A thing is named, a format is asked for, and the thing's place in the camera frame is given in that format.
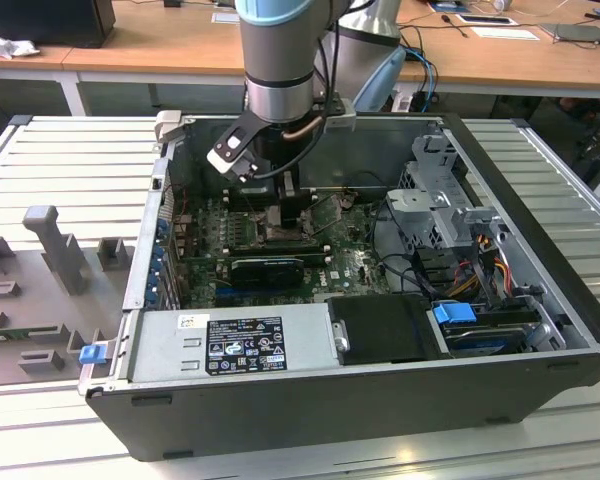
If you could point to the crumpled white paper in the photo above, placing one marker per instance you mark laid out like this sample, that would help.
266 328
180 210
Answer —
10 47

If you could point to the black PC case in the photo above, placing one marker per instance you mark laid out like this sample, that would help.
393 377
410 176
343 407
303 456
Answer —
280 415

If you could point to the black drive bay cover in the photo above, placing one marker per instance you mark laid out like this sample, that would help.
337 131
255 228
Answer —
385 330

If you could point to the blue expansion slot clips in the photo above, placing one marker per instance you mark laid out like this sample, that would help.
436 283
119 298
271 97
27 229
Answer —
156 270

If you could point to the black round fan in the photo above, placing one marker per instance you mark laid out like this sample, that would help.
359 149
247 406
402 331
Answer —
211 186

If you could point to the blue latch clip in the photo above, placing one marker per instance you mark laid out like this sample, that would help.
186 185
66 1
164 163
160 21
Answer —
92 354

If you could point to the black RAM stick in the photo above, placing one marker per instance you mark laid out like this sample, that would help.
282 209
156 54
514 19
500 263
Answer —
307 193
280 256
275 247

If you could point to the blue disk carrier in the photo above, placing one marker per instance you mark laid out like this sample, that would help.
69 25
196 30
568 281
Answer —
452 315

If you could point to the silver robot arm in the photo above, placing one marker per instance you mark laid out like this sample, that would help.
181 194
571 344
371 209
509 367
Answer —
280 50

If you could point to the green RAM stick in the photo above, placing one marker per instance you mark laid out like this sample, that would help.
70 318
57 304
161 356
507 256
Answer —
10 334

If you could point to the white power strip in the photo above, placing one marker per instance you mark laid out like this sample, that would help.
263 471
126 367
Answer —
402 102

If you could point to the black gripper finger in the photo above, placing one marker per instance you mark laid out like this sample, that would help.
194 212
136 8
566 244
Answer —
290 210

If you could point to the green motherboard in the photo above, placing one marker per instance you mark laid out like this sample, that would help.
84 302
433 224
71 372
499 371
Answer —
350 260

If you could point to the silver power supply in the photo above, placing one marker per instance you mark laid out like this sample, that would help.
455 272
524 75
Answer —
155 350

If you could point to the white framed phone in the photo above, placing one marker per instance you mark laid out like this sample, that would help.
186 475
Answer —
485 19

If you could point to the black graphics card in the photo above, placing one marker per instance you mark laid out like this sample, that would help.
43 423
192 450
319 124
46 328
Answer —
267 272

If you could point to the hard disk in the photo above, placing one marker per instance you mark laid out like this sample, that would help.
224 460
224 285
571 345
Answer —
480 340

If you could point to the black box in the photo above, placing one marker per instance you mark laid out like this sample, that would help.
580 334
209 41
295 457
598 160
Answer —
45 20

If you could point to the wooden desk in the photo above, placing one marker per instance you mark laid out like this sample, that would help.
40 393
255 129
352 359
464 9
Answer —
180 55

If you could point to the CPU socket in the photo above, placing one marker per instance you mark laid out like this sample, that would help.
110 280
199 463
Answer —
267 236

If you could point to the dark grey pad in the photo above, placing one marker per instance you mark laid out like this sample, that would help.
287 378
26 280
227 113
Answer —
575 32

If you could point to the grey parts rack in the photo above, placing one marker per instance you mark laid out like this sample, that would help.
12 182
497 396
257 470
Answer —
40 300

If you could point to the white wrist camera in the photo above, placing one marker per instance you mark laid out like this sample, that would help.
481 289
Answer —
230 152

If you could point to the coin battery holder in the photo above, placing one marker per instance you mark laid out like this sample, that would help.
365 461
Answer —
349 201

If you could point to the white paper sheet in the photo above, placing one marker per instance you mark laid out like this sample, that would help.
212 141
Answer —
505 33
226 18

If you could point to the grey metal drive cage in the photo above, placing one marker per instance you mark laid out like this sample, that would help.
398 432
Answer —
420 205

